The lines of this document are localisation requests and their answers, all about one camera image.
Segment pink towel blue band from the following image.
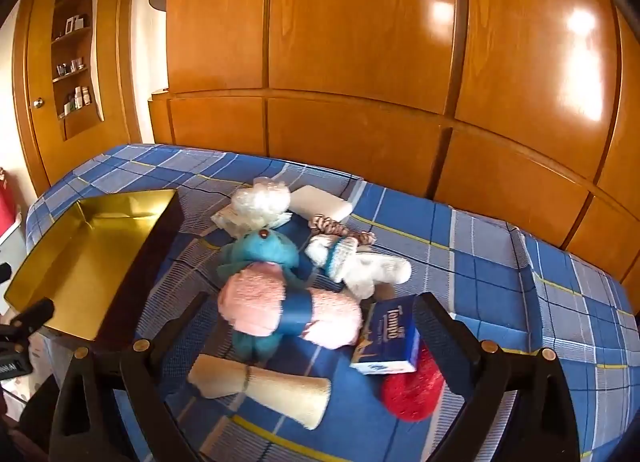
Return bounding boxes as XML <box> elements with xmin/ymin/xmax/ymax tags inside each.
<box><xmin>218</xmin><ymin>263</ymin><xmax>362</xmax><ymax>349</ymax></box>

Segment gold shallow box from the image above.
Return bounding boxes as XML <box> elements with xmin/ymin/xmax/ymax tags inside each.
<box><xmin>6</xmin><ymin>189</ymin><xmax>183</xmax><ymax>349</ymax></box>

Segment white knitted socks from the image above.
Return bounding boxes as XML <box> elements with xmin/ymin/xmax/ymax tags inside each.
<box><xmin>305</xmin><ymin>234</ymin><xmax>412</xmax><ymax>300</ymax></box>

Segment blue plush bear pink dress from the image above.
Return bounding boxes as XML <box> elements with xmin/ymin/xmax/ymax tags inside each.
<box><xmin>216</xmin><ymin>229</ymin><xmax>306</xmax><ymax>364</ymax></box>

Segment red fluffy sponge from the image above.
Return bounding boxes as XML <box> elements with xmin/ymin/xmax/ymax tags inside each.
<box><xmin>381</xmin><ymin>344</ymin><xmax>445</xmax><ymax>422</ymax></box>

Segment wooden door with shelves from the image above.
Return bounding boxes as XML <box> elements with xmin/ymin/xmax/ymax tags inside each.
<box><xmin>12</xmin><ymin>0</ymin><xmax>141</xmax><ymax>194</ymax></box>

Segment wooden wardrobe wall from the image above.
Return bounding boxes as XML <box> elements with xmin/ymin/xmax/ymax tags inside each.
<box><xmin>150</xmin><ymin>0</ymin><xmax>639</xmax><ymax>300</ymax></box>

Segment blue plaid bed cover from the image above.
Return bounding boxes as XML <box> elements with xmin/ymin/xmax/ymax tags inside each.
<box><xmin>26</xmin><ymin>144</ymin><xmax>639</xmax><ymax>461</ymax></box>

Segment red bag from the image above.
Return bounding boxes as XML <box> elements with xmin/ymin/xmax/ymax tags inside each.
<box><xmin>0</xmin><ymin>168</ymin><xmax>17</xmax><ymax>235</ymax></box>

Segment beige cloth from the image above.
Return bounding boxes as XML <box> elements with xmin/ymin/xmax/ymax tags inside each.
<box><xmin>188</xmin><ymin>355</ymin><xmax>331</xmax><ymax>430</ymax></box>

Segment blue Tempo tissue pack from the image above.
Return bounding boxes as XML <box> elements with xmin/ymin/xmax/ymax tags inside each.
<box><xmin>350</xmin><ymin>295</ymin><xmax>420</xmax><ymax>375</ymax></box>

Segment clear plastic bag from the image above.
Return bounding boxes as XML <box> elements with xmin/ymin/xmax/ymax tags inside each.
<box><xmin>231</xmin><ymin>177</ymin><xmax>292</xmax><ymax>230</ymax></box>

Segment brown patterned scrunchie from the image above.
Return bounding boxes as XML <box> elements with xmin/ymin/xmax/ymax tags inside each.
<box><xmin>308</xmin><ymin>214</ymin><xmax>376</xmax><ymax>246</ymax></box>

